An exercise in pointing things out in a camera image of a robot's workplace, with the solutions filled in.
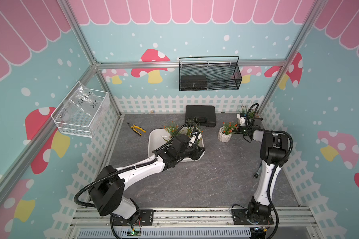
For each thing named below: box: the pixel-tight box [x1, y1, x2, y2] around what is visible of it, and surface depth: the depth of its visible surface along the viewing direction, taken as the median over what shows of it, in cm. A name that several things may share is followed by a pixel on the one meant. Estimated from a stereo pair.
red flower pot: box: [217, 120, 239, 143], surface depth 101 cm
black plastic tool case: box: [184, 104, 217, 128], surface depth 118 cm
